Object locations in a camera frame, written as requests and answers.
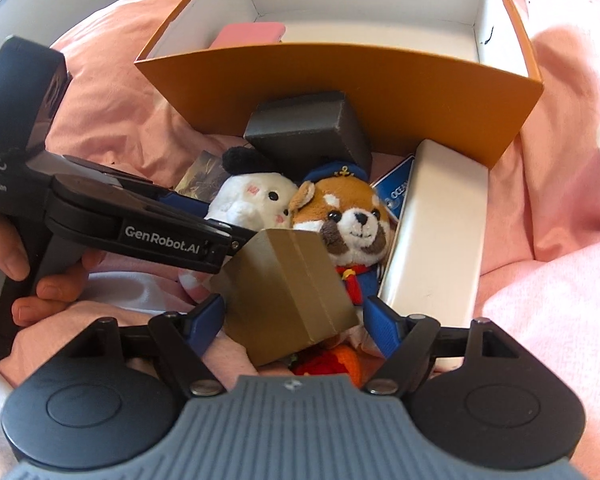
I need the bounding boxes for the white plush toy black hat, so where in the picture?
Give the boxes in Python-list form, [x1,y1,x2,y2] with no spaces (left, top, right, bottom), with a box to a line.
[206,146,298,232]

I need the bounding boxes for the pink patterned duvet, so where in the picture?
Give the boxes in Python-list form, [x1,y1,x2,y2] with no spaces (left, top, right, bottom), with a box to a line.
[0,0,600,480]

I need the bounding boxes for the black photo card box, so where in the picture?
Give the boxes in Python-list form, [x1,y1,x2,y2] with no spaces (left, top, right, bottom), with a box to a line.
[174,151,228,203]

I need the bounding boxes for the blue card box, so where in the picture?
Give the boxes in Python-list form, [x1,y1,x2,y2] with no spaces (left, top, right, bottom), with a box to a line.
[372,155,415,222]

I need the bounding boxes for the black square gift box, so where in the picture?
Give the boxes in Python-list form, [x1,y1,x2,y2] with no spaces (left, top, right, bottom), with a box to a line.
[244,92,372,181]

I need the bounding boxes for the orange crochet ball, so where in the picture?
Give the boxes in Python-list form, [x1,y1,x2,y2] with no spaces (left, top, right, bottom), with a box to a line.
[290,344,385,388]

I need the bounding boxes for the orange cardboard box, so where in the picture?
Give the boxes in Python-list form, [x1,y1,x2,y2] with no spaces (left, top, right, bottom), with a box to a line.
[135,0,543,167]

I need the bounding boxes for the gold square gift box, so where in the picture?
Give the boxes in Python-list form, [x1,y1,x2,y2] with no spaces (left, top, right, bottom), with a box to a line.
[211,229,358,366]

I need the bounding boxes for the person's left hand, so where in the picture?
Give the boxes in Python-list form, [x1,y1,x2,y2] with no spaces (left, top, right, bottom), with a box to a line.
[0,208,106,328]

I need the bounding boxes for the red panda sailor plush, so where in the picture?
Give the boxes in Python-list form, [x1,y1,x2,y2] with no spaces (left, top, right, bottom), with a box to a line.
[289,162,392,306]

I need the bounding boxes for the long white box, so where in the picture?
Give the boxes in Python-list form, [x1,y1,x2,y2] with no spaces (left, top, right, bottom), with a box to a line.
[379,140,489,328]

